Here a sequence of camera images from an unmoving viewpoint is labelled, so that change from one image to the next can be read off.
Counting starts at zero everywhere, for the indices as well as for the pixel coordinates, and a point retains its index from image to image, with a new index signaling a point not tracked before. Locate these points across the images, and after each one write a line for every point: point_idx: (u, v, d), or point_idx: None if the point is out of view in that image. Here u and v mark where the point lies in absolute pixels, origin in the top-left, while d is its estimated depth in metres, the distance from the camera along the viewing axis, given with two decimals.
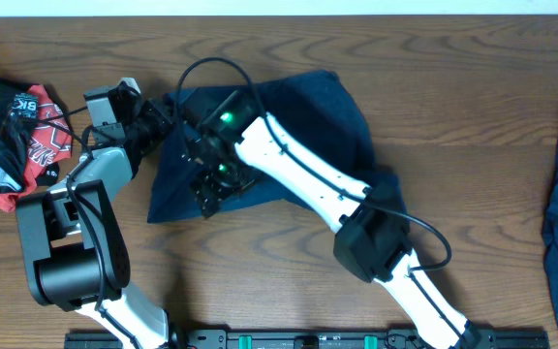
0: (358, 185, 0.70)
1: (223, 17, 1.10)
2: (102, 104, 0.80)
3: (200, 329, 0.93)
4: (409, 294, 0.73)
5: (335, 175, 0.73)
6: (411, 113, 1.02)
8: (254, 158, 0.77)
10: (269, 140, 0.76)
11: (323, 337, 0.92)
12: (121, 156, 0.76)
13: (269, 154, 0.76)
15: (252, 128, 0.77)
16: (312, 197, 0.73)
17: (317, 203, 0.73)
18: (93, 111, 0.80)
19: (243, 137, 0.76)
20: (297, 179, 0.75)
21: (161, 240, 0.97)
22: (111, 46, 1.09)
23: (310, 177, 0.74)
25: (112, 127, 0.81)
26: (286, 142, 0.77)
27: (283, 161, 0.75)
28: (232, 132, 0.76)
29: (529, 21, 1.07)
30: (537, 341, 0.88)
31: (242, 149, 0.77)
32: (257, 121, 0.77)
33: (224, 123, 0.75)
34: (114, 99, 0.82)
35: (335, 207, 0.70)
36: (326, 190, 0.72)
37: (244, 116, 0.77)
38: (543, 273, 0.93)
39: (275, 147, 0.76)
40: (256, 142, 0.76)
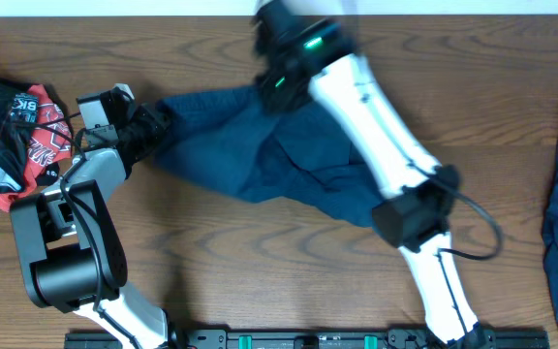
0: (429, 160, 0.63)
1: (223, 17, 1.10)
2: (94, 107, 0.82)
3: (200, 330, 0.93)
4: (431, 276, 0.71)
5: (411, 142, 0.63)
6: (412, 113, 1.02)
8: (331, 100, 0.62)
10: (352, 83, 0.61)
11: (322, 337, 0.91)
12: (113, 160, 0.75)
13: (349, 101, 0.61)
15: (338, 67, 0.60)
16: (381, 160, 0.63)
17: (383, 167, 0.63)
18: (85, 114, 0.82)
19: (324, 72, 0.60)
20: (366, 135, 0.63)
21: (161, 240, 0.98)
22: (111, 46, 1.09)
23: (381, 139, 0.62)
25: (106, 129, 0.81)
26: (369, 89, 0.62)
27: (361, 114, 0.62)
28: (317, 60, 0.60)
29: (528, 21, 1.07)
30: (537, 341, 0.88)
31: (320, 85, 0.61)
32: (345, 60, 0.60)
33: (309, 50, 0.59)
34: (107, 102, 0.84)
35: (398, 175, 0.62)
36: (396, 156, 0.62)
37: (332, 46, 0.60)
38: (543, 273, 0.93)
39: (356, 96, 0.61)
40: (337, 81, 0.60)
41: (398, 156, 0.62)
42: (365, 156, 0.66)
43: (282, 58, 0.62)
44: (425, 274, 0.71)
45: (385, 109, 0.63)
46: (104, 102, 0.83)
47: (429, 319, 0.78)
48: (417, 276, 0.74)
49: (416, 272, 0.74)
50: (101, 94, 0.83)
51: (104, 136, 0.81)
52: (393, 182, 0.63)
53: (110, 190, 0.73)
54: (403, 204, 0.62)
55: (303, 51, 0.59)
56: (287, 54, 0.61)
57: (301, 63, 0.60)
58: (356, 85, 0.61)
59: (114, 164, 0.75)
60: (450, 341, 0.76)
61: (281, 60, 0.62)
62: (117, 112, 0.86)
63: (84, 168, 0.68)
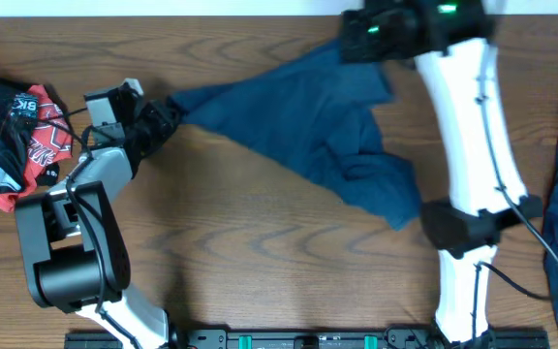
0: (520, 190, 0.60)
1: (223, 17, 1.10)
2: (102, 105, 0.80)
3: (200, 330, 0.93)
4: (464, 282, 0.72)
5: (508, 165, 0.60)
6: (413, 113, 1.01)
8: (444, 86, 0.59)
10: (473, 76, 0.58)
11: (323, 337, 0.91)
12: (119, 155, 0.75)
13: (462, 92, 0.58)
15: (466, 49, 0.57)
16: (466, 166, 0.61)
17: (466, 173, 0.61)
18: (93, 111, 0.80)
19: (449, 49, 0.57)
20: (464, 132, 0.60)
21: (161, 240, 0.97)
22: (111, 46, 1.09)
23: (479, 143, 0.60)
25: (112, 127, 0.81)
26: (489, 90, 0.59)
27: (470, 111, 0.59)
28: (445, 31, 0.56)
29: (528, 21, 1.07)
30: (537, 341, 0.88)
31: (439, 67, 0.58)
32: (475, 45, 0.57)
33: (443, 15, 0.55)
34: (114, 100, 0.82)
35: (482, 196, 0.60)
36: (489, 172, 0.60)
37: (470, 17, 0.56)
38: (543, 273, 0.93)
39: (474, 91, 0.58)
40: (457, 68, 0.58)
41: (490, 171, 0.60)
42: (449, 144, 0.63)
43: (401, 13, 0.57)
44: (457, 279, 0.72)
45: (498, 114, 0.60)
46: (111, 100, 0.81)
47: (441, 317, 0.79)
48: (447, 277, 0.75)
49: (448, 276, 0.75)
50: (108, 92, 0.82)
51: (111, 135, 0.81)
52: (472, 202, 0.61)
53: (118, 185, 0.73)
54: (478, 228, 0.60)
55: (433, 13, 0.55)
56: (409, 9, 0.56)
57: (422, 24, 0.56)
58: (476, 79, 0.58)
59: (119, 161, 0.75)
60: (456, 341, 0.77)
61: (396, 16, 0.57)
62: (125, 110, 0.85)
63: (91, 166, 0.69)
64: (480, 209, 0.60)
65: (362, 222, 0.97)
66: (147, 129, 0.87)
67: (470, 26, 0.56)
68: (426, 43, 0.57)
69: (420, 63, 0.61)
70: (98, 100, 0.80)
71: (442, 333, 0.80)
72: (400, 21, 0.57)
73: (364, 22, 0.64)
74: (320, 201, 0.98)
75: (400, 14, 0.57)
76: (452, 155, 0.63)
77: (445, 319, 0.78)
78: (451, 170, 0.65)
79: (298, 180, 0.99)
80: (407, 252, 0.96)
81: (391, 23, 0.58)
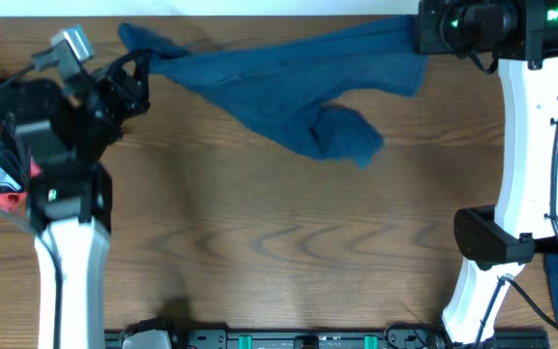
0: None
1: (223, 17, 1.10)
2: (45, 135, 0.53)
3: (199, 330, 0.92)
4: (480, 294, 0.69)
5: None
6: (413, 113, 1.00)
8: (522, 99, 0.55)
10: (556, 96, 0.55)
11: (323, 337, 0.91)
12: (76, 230, 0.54)
13: (542, 110, 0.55)
15: (556, 65, 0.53)
16: (523, 186, 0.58)
17: (521, 193, 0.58)
18: (33, 145, 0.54)
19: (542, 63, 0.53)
20: (531, 150, 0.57)
21: (161, 240, 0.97)
22: (111, 46, 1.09)
23: (544, 165, 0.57)
25: (60, 163, 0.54)
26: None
27: (543, 133, 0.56)
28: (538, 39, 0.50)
29: None
30: (537, 341, 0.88)
31: (523, 79, 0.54)
32: None
33: (545, 19, 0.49)
34: (58, 126, 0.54)
35: (533, 220, 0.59)
36: (543, 198, 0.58)
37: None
38: (543, 273, 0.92)
39: (554, 112, 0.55)
40: (542, 85, 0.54)
41: (543, 197, 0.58)
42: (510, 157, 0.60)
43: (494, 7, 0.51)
44: (475, 291, 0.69)
45: None
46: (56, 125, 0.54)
47: (449, 319, 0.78)
48: (464, 281, 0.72)
49: (466, 282, 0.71)
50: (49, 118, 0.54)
51: (75, 181, 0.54)
52: (519, 225, 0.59)
53: (102, 257, 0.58)
54: (516, 253, 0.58)
55: (532, 14, 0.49)
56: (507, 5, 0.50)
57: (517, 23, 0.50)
58: None
59: (82, 247, 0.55)
60: (458, 342, 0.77)
61: (488, 11, 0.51)
62: (75, 128, 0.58)
63: (69, 304, 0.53)
64: (525, 234, 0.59)
65: (362, 222, 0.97)
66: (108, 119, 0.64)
67: None
68: (522, 44, 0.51)
69: (504, 69, 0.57)
70: (32, 131, 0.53)
71: (447, 331, 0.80)
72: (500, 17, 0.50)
73: (448, 11, 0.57)
74: (320, 201, 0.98)
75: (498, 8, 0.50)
76: (511, 170, 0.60)
77: (451, 320, 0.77)
78: (503, 184, 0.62)
79: (298, 180, 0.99)
80: (407, 251, 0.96)
81: (480, 19, 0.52)
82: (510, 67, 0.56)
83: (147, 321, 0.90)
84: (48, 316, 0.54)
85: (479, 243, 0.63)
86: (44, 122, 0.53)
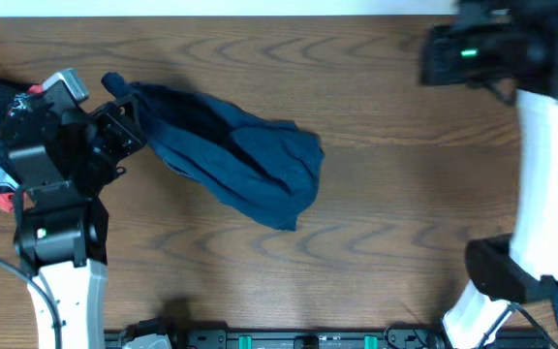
0: None
1: (223, 17, 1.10)
2: (39, 161, 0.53)
3: (200, 330, 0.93)
4: (486, 317, 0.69)
5: None
6: (411, 114, 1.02)
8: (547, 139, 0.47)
10: None
11: (323, 337, 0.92)
12: (71, 270, 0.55)
13: None
15: None
16: (542, 225, 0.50)
17: (535, 232, 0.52)
18: (29, 169, 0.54)
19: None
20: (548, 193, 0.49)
21: (161, 240, 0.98)
22: (111, 46, 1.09)
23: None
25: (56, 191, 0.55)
26: None
27: None
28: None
29: None
30: (537, 341, 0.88)
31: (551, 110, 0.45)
32: None
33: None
34: (53, 148, 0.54)
35: (551, 262, 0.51)
36: None
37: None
38: None
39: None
40: None
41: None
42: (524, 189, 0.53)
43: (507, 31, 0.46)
44: (480, 313, 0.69)
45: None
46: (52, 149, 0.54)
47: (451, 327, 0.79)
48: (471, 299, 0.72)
49: (472, 301, 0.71)
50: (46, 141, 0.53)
51: (66, 212, 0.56)
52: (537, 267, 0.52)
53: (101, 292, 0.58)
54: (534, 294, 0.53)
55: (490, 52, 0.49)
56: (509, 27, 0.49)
57: (544, 60, 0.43)
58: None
59: (80, 291, 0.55)
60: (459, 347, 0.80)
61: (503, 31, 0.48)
62: (70, 153, 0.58)
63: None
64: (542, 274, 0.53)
65: (362, 222, 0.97)
66: (105, 156, 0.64)
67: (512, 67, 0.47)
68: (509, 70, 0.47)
69: (525, 97, 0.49)
70: (29, 153, 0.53)
71: (448, 335, 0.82)
72: (523, 49, 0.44)
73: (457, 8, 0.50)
74: (320, 200, 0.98)
75: (526, 39, 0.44)
76: (526, 211, 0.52)
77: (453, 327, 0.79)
78: (517, 220, 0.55)
79: None
80: (407, 251, 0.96)
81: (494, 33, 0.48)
82: (530, 97, 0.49)
83: (146, 321, 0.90)
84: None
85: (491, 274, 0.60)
86: (37, 147, 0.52)
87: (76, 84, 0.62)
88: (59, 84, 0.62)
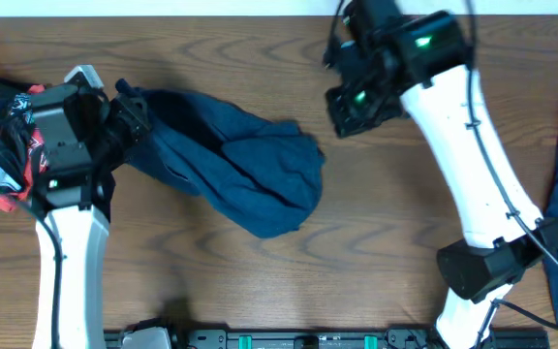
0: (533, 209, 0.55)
1: (223, 17, 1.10)
2: (57, 118, 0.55)
3: (200, 330, 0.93)
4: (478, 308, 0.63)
5: (514, 185, 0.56)
6: None
8: (432, 122, 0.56)
10: (461, 102, 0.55)
11: (323, 337, 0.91)
12: (77, 213, 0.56)
13: (453, 123, 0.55)
15: (451, 74, 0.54)
16: (472, 196, 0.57)
17: (474, 205, 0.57)
18: (44, 131, 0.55)
19: (432, 81, 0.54)
20: (464, 166, 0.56)
21: (161, 240, 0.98)
22: (111, 46, 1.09)
23: (483, 174, 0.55)
25: (71, 150, 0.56)
26: (480, 113, 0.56)
27: (462, 138, 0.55)
28: (423, 63, 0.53)
29: (528, 22, 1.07)
30: (537, 341, 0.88)
31: (422, 99, 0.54)
32: (459, 69, 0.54)
33: (418, 47, 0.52)
34: (71, 111, 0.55)
35: (494, 224, 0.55)
36: (496, 200, 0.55)
37: (449, 51, 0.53)
38: (543, 273, 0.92)
39: (464, 117, 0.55)
40: (445, 96, 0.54)
41: (498, 199, 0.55)
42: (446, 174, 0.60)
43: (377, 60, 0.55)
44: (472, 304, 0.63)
45: (495, 140, 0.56)
46: (70, 109, 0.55)
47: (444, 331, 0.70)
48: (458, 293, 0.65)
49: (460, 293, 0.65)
50: (64, 98, 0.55)
51: (74, 169, 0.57)
52: (487, 235, 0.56)
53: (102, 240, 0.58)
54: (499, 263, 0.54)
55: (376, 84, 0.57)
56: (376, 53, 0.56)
57: (400, 61, 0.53)
58: (463, 105, 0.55)
59: (82, 231, 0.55)
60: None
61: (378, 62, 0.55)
62: (83, 123, 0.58)
63: (69, 288, 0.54)
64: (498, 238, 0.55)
65: (362, 222, 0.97)
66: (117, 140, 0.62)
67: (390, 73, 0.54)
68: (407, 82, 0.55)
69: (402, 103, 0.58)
70: (48, 113, 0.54)
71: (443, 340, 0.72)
72: (382, 61, 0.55)
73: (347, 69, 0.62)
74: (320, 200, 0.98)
75: (380, 52, 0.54)
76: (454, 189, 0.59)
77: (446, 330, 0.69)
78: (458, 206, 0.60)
79: None
80: (407, 252, 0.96)
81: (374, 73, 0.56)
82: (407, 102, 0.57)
83: (146, 321, 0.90)
84: (47, 294, 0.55)
85: (465, 272, 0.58)
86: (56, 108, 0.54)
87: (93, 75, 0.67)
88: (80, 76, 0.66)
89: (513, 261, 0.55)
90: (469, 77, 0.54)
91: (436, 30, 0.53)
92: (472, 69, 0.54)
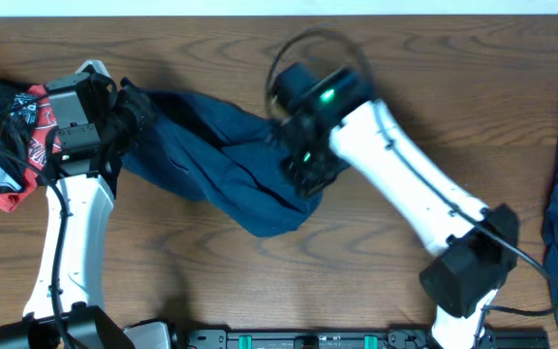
0: (475, 203, 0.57)
1: (223, 17, 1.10)
2: (70, 102, 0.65)
3: (200, 329, 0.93)
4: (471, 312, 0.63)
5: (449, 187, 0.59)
6: (411, 113, 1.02)
8: (355, 153, 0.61)
10: (376, 131, 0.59)
11: (323, 337, 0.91)
12: (83, 180, 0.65)
13: (372, 149, 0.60)
15: (360, 111, 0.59)
16: (413, 207, 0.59)
17: (418, 215, 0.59)
18: (60, 112, 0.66)
19: (343, 121, 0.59)
20: (396, 184, 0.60)
21: (161, 240, 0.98)
22: (112, 46, 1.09)
23: (418, 190, 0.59)
25: (83, 130, 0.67)
26: (394, 136, 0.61)
27: (387, 160, 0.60)
28: (332, 113, 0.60)
29: (528, 22, 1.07)
30: (537, 341, 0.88)
31: (341, 137, 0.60)
32: (365, 106, 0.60)
33: (324, 101, 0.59)
34: (82, 95, 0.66)
35: (441, 225, 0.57)
36: (436, 204, 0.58)
37: (351, 98, 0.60)
38: (543, 273, 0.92)
39: (382, 142, 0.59)
40: (359, 130, 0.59)
41: (437, 205, 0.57)
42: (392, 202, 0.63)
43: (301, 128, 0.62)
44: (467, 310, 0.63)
45: (417, 156, 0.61)
46: (81, 93, 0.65)
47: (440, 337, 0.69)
48: None
49: None
50: (76, 82, 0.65)
51: (85, 146, 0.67)
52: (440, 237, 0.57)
53: (104, 208, 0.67)
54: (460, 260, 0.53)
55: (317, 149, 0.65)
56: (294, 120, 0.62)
57: (314, 118, 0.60)
58: (379, 133, 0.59)
59: (87, 194, 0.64)
60: None
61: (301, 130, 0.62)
62: (95, 107, 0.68)
63: (71, 245, 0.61)
64: (449, 237, 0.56)
65: (362, 222, 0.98)
66: (124, 125, 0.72)
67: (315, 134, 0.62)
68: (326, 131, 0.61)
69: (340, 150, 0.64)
70: (64, 97, 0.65)
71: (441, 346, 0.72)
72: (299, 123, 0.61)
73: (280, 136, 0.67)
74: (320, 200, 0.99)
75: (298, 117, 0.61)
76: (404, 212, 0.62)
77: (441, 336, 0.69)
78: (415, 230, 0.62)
79: None
80: (407, 252, 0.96)
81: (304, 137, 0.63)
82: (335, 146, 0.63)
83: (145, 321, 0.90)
84: (51, 247, 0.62)
85: (444, 289, 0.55)
86: (70, 91, 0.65)
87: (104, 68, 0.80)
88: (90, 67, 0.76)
89: (473, 257, 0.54)
90: (375, 110, 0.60)
91: (333, 81, 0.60)
92: (377, 104, 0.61)
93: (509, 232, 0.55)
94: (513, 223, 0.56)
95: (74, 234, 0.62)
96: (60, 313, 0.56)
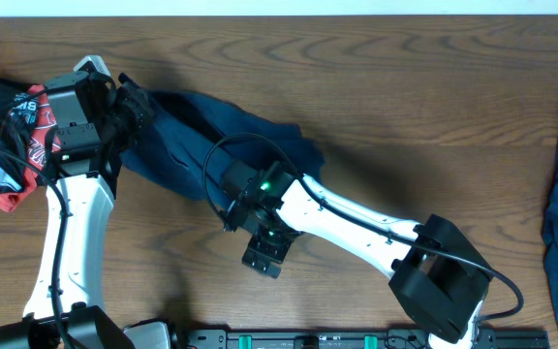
0: (407, 224, 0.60)
1: (223, 17, 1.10)
2: (69, 101, 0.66)
3: (200, 330, 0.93)
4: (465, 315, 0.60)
5: (381, 218, 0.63)
6: (411, 113, 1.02)
8: (298, 223, 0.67)
10: (307, 198, 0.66)
11: (322, 337, 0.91)
12: (84, 181, 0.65)
13: (309, 214, 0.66)
15: (292, 192, 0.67)
16: (358, 247, 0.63)
17: (366, 253, 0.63)
18: (60, 111, 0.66)
19: (282, 201, 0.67)
20: (341, 233, 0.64)
21: (161, 240, 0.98)
22: (111, 46, 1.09)
23: (357, 231, 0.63)
25: (82, 129, 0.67)
26: (324, 195, 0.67)
27: (324, 217, 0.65)
28: (276, 198, 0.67)
29: (527, 22, 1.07)
30: (536, 341, 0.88)
31: (284, 214, 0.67)
32: (295, 184, 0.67)
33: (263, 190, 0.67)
34: (81, 94, 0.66)
35: (385, 255, 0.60)
36: (374, 237, 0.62)
37: (285, 180, 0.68)
38: (543, 273, 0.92)
39: (314, 204, 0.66)
40: (293, 204, 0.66)
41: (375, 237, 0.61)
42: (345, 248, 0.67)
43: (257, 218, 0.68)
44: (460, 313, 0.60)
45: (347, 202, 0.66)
46: (80, 92, 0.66)
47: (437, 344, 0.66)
48: None
49: None
50: (75, 83, 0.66)
51: (85, 146, 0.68)
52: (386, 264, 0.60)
53: (103, 208, 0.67)
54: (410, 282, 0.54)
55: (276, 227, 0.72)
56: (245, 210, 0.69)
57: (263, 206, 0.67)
58: (309, 199, 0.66)
59: (87, 195, 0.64)
60: None
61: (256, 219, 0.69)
62: (94, 106, 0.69)
63: (70, 246, 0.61)
64: (392, 262, 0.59)
65: None
66: (123, 123, 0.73)
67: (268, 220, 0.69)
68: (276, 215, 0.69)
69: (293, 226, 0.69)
70: (63, 96, 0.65)
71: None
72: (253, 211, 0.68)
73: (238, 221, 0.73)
74: None
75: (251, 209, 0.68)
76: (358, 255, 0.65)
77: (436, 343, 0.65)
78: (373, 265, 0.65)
79: None
80: None
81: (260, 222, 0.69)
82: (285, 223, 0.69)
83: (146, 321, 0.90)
84: (51, 248, 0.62)
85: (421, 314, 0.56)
86: (70, 91, 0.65)
87: (103, 66, 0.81)
88: (88, 64, 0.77)
89: (423, 274, 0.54)
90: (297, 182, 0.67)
91: (268, 175, 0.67)
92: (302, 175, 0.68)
93: (445, 240, 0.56)
94: (448, 231, 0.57)
95: (74, 236, 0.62)
96: (60, 314, 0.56)
